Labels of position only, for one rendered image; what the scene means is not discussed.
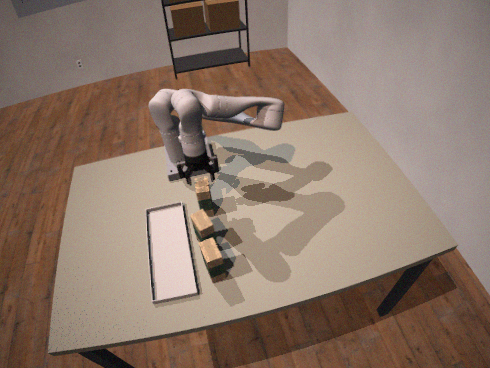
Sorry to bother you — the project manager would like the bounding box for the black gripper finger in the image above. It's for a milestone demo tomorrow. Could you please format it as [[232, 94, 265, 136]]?
[[200, 155, 219, 182], [177, 161, 196, 186]]

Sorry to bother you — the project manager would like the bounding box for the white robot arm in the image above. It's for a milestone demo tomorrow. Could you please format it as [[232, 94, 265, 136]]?
[[149, 89, 284, 163]]

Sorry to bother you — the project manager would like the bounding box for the tan rectangular box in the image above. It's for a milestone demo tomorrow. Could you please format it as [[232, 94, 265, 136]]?
[[190, 209, 218, 247], [195, 176, 214, 217], [199, 237, 226, 283]]

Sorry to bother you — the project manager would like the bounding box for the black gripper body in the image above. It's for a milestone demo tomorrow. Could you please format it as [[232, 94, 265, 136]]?
[[184, 149, 210, 172]]

